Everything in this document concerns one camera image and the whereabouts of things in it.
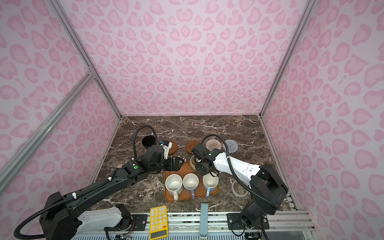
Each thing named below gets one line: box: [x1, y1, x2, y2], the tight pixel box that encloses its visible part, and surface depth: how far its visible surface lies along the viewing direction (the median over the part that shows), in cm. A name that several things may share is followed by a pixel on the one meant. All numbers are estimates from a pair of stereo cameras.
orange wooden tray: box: [164, 161, 220, 202], surface depth 81 cm
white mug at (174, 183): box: [165, 173, 184, 201], surface depth 80 cm
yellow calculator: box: [149, 205, 168, 240], surface depth 73 cm
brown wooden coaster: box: [185, 140, 199, 154], surface depth 103 cm
